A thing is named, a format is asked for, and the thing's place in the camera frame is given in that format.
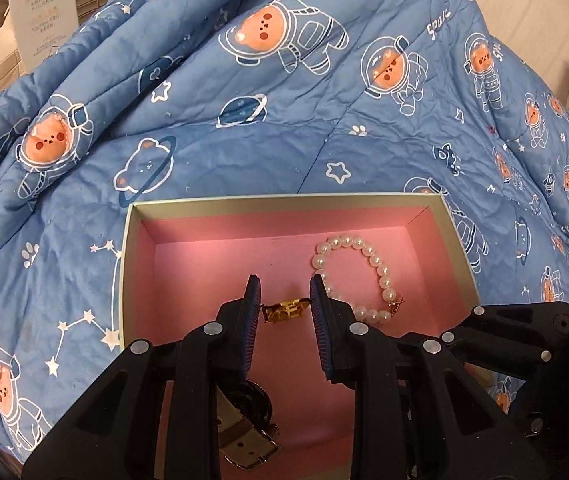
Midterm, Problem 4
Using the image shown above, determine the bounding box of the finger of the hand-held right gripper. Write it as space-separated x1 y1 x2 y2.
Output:
457 304 569 347
439 329 556 378

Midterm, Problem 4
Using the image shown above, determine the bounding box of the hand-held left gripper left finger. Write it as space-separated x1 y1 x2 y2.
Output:
21 274 265 480

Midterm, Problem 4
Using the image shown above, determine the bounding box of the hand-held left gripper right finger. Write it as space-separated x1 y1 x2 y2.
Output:
309 274 551 480

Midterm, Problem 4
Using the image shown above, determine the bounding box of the gold clasp ornament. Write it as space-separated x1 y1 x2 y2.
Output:
263 298 311 326

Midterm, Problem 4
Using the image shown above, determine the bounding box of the pink-lined jewelry box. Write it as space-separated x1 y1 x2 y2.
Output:
117 191 480 480

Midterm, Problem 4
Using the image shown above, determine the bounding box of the white pearl bracelet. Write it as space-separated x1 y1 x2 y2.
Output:
311 234 406 325

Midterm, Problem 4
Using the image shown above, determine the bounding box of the wristwatch with strap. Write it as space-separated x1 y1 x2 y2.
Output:
214 380 283 472

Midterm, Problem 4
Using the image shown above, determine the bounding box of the blue astronaut bear printed blanket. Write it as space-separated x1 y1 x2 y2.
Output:
0 0 569 466

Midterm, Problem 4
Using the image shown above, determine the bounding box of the white tall carton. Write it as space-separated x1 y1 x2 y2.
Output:
7 0 115 68

